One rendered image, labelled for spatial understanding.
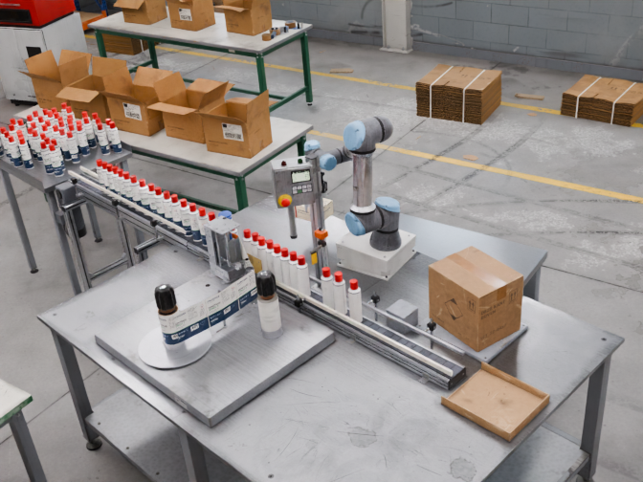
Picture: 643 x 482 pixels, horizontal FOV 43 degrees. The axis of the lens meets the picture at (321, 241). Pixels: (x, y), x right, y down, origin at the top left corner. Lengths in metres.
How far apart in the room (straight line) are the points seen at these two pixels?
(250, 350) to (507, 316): 1.05
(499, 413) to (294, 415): 0.76
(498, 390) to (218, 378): 1.08
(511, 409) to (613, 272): 2.47
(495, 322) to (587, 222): 2.73
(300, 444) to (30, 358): 2.53
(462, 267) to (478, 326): 0.26
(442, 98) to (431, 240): 3.53
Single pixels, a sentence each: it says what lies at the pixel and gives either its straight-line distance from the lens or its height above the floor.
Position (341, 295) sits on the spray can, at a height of 0.99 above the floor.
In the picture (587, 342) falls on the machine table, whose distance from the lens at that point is 3.48.
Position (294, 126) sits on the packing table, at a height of 0.78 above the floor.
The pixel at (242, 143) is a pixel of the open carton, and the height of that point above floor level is 0.88.
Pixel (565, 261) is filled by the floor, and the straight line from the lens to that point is 5.51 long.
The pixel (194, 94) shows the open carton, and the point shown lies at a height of 1.00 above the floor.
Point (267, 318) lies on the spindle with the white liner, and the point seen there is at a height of 0.98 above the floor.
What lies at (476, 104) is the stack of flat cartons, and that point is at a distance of 7.38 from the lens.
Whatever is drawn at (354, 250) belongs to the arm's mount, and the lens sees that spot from 3.80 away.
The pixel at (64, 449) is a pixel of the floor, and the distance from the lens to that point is 4.49.
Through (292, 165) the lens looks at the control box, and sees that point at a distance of 3.43.
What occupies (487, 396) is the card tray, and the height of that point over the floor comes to 0.83.
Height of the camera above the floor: 2.96
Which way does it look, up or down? 31 degrees down
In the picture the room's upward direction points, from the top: 5 degrees counter-clockwise
